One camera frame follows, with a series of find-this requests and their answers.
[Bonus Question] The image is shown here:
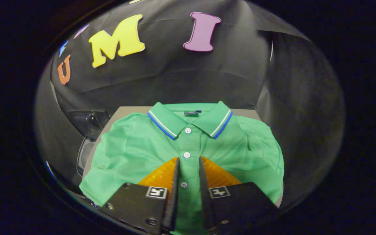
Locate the dark washing machine lid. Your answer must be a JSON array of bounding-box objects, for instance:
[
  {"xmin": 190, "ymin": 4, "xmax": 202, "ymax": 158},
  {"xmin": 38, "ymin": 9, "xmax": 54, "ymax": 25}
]
[{"xmin": 67, "ymin": 110, "xmax": 111, "ymax": 142}]

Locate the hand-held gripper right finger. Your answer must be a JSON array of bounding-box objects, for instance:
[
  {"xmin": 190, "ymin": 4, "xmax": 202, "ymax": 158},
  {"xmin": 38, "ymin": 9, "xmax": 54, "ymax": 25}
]
[{"xmin": 198, "ymin": 156, "xmax": 278, "ymax": 234}]

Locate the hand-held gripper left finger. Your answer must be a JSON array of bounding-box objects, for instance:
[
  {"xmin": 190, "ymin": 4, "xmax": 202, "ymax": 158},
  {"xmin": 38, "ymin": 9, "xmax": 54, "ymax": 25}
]
[{"xmin": 98, "ymin": 157, "xmax": 180, "ymax": 235}]

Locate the grey cabinet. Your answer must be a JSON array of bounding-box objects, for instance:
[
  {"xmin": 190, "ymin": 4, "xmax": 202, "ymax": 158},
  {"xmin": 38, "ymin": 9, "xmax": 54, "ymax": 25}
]
[{"xmin": 82, "ymin": 106, "xmax": 284, "ymax": 209}]

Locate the green polo shirt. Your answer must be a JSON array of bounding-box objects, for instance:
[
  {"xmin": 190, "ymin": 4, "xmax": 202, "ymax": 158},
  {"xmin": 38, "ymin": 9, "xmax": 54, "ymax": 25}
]
[{"xmin": 79, "ymin": 101, "xmax": 285, "ymax": 235}]

